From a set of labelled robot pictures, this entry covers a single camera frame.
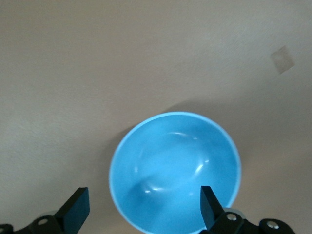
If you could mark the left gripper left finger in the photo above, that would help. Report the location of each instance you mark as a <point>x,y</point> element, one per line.
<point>73,212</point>

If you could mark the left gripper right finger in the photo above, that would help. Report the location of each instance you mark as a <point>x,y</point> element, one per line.
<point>209,209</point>

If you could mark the blue bowl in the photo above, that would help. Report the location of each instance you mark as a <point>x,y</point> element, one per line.
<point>170,165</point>

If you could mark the brown tape patch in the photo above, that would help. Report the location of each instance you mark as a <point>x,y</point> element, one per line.
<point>282,59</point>

